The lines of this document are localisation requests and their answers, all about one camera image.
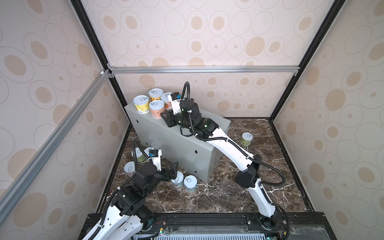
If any blue label can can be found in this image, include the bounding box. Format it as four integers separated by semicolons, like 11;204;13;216
184;175;198;192
171;171;184;188

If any pink label can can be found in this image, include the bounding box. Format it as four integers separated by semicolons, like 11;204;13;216
161;92;173;111
149;100;165;120

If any small yellow label can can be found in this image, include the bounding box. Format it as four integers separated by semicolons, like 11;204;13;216
149;88;164;102

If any tall yellow label can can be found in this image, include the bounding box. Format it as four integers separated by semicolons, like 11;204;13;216
133;95;150;115

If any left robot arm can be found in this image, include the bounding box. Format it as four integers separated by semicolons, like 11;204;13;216
83;140;179;240

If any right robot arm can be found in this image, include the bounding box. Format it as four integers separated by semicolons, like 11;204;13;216
161;82;288;231

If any grey metal cabinet box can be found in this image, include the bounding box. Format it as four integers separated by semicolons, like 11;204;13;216
125;102;222;182

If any green can behind cabinet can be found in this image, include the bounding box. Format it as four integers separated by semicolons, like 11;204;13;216
131;147;146;163

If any green label can far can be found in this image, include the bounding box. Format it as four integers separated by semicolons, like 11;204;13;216
241;132;253;147

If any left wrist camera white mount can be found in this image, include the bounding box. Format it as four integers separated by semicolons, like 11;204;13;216
145;147;162;172

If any horizontal aluminium back rail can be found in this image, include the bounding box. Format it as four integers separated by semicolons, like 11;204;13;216
111;65;300;74

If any aluminium left side rail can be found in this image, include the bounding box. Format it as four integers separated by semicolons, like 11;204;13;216
1;69;112;225

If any black left corner post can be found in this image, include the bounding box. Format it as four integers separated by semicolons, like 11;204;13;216
70;0;127;107

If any black corner post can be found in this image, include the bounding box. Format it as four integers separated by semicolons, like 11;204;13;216
269;0;347;123
70;0;127;107

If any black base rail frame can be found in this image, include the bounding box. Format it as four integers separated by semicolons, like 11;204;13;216
95;212;337;240

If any black right corner post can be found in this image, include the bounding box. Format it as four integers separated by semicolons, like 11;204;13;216
269;0;347;123

